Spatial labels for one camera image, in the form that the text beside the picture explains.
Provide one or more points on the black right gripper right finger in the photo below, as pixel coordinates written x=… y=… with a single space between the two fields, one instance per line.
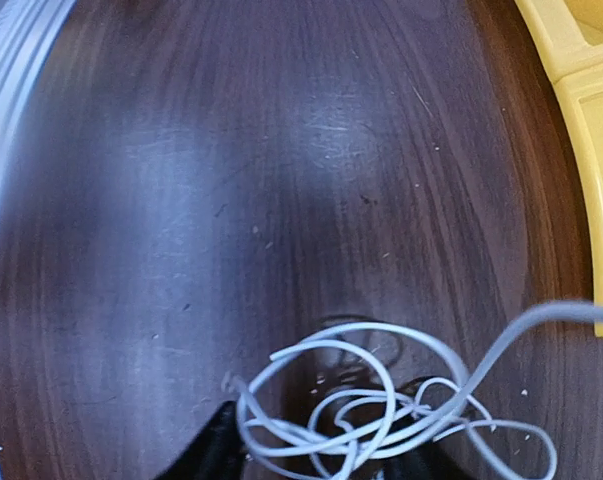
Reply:
x=426 y=462

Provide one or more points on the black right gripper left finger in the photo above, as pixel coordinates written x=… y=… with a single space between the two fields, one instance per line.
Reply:
x=217 y=452

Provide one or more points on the yellow bin right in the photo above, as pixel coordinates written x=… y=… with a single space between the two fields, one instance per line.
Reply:
x=568 y=36

